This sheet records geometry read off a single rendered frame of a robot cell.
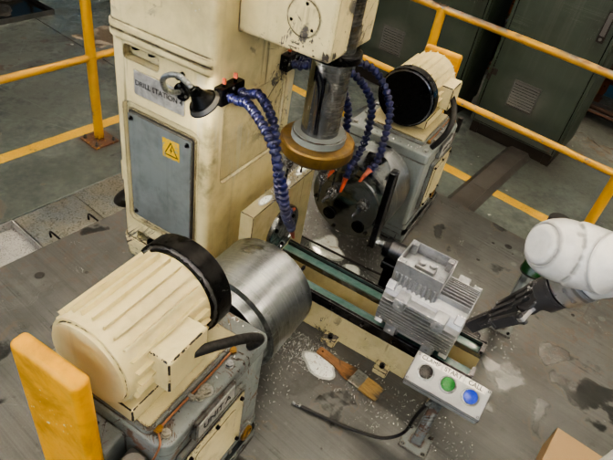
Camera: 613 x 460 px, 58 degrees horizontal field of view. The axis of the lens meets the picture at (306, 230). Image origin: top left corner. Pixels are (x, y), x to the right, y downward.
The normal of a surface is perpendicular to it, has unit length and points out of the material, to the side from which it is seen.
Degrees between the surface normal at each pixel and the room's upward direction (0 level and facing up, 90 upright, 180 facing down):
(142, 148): 90
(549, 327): 0
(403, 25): 90
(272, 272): 21
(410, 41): 90
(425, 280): 90
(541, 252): 72
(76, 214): 0
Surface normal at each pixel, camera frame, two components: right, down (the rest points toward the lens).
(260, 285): 0.44, -0.55
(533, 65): -0.63, 0.43
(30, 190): 0.15, -0.76
